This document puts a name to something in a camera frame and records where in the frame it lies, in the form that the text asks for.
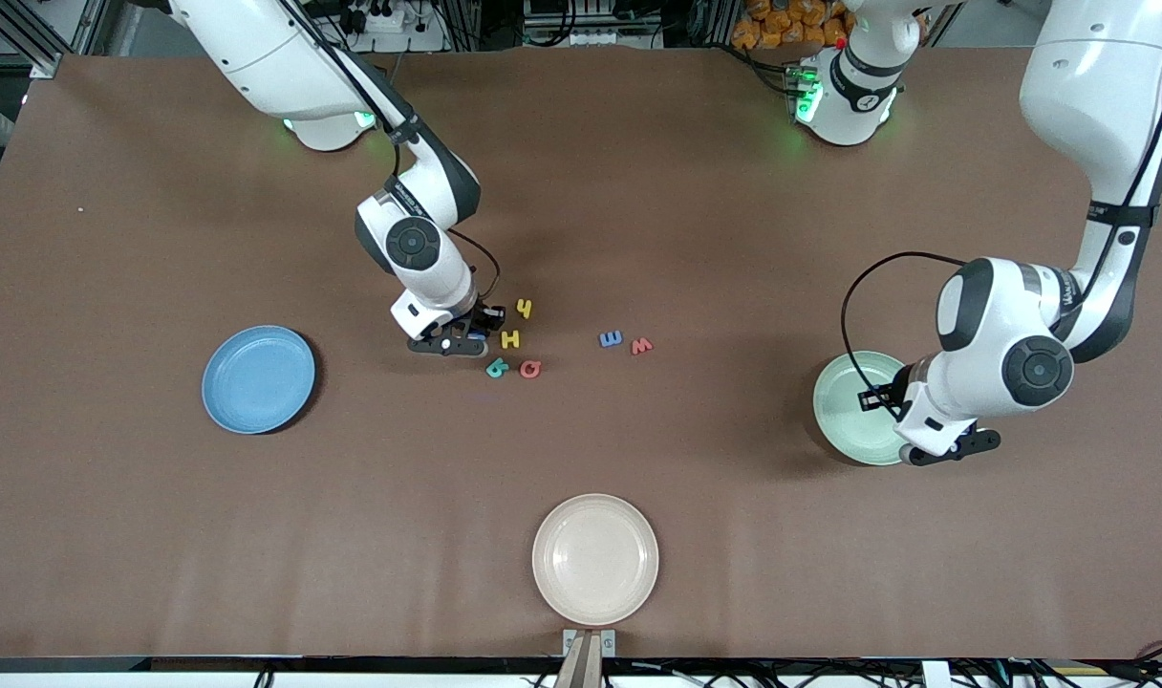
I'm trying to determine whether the orange fruit pile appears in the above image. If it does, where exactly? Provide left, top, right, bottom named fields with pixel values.
left=731, top=0, right=850, bottom=51

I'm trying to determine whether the pale green plate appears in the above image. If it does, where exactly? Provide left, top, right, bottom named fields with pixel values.
left=813, top=351, right=915, bottom=466

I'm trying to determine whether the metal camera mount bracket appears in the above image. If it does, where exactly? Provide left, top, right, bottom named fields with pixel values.
left=554, top=628, right=618, bottom=688

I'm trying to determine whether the white power strip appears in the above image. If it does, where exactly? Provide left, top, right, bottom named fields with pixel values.
left=337, top=0, right=448, bottom=54

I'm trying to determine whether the white electronics box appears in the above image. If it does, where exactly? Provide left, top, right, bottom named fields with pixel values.
left=524, top=0, right=639, bottom=47

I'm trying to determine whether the blue plate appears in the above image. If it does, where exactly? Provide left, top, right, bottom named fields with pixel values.
left=202, top=326, right=316, bottom=436

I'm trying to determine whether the aluminium frame with foot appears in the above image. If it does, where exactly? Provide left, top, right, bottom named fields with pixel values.
left=0, top=0, right=95, bottom=79

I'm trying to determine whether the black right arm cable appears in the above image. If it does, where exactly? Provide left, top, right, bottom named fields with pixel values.
left=445, top=227, right=502, bottom=305

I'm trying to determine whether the beige plate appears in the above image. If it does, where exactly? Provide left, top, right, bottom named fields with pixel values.
left=531, top=493, right=660, bottom=628

